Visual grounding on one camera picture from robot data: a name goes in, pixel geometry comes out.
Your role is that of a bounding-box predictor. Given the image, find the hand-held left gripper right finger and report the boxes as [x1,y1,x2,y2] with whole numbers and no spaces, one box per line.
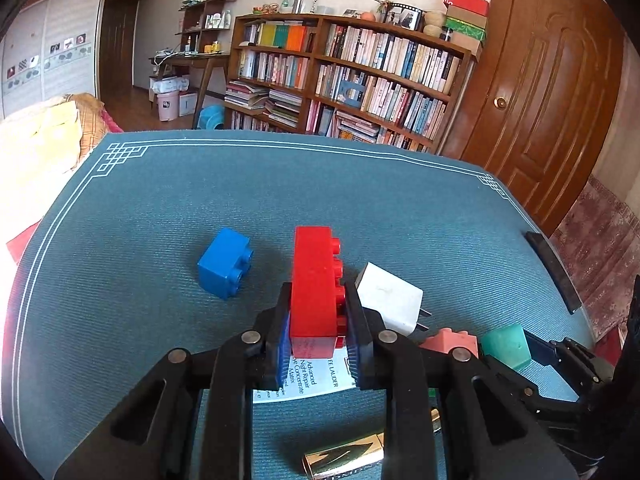
[344,290,586,480]

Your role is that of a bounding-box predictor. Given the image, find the white plastic bag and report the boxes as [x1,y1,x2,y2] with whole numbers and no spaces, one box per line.
[152,76,191,93]

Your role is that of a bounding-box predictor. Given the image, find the blue plastic stool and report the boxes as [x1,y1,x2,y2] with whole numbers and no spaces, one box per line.
[199,105,225,132]

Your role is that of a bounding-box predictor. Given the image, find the long red building block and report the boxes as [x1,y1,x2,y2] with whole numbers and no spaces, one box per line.
[290,226,348,358]

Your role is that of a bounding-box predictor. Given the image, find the sliding door wardrobe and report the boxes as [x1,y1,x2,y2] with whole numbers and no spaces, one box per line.
[0,0,108,118]

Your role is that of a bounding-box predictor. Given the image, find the film strip picture frame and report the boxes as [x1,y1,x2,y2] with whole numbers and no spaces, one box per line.
[385,2,426,31]

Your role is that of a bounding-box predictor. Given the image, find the brown wooden door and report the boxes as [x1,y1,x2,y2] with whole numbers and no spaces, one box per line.
[440,0,626,233]

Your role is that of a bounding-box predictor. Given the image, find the pink trash bin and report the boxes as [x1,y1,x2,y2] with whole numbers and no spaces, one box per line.
[156,90,180,122]

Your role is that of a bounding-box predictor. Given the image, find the gold lipstick tube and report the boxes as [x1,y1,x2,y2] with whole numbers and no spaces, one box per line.
[301,432,386,478]

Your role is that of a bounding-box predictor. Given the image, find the white box with black text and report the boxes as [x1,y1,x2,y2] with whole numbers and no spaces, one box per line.
[252,347,353,405]

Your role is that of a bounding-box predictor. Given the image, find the white charger plug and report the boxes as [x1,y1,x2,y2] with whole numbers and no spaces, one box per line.
[354,261,432,336]

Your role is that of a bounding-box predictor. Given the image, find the pink building block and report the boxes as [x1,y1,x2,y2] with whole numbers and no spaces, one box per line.
[419,328,480,361]

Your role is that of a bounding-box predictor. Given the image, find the stack of magazines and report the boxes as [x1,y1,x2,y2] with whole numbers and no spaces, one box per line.
[224,80,303,128]

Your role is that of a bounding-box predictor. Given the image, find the teal plastic case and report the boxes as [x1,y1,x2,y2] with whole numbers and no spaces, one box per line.
[481,324,532,372]

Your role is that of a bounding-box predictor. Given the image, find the red cardboard box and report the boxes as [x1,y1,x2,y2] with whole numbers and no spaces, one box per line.
[442,0,490,17]

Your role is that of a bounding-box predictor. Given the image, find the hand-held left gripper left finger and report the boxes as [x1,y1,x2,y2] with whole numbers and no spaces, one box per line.
[54,281,293,480]

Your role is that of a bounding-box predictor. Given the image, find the black smartphone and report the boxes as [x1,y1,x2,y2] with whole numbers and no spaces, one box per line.
[525,231,583,315]

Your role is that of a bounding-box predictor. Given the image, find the teal cloth-covered desktop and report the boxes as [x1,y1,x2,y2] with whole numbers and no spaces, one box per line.
[0,130,601,480]

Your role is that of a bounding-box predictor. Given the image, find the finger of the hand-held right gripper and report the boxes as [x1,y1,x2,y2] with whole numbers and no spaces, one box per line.
[482,357,596,413]
[522,332,608,386]

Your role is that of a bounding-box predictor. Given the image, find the small wooden shelf unit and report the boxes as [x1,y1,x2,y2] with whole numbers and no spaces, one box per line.
[177,0,236,56]

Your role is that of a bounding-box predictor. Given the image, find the brown cardboard box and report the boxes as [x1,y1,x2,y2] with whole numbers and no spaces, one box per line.
[445,5,488,30]

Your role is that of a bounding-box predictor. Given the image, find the dark wooden door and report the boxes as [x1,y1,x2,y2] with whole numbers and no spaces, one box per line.
[99,0,153,93]

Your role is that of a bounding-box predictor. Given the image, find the wooden bookshelf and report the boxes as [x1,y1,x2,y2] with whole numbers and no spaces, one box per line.
[223,12,476,156]

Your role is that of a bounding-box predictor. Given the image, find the beige yarn ball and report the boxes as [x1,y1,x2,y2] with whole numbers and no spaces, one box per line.
[422,10,447,38]

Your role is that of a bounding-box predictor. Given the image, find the blue building block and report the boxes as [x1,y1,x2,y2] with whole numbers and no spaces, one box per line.
[197,227,254,301]

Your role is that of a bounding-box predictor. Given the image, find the green patterned box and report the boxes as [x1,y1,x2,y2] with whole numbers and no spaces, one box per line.
[445,16,487,42]

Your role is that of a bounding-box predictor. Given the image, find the yellow plaid blanket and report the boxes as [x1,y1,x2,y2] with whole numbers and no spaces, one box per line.
[0,92,123,241]

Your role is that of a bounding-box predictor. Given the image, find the small wooden desk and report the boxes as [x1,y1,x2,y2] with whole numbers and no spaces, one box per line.
[148,50,232,131]

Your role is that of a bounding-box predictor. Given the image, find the plain cardboard box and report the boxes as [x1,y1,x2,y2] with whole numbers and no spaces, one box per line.
[450,30,483,61]

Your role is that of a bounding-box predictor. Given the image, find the red cloth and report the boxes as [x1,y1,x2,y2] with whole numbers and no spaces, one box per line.
[6,219,42,267]

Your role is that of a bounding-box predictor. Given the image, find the rows of books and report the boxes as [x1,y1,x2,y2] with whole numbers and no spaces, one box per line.
[226,20,461,153]

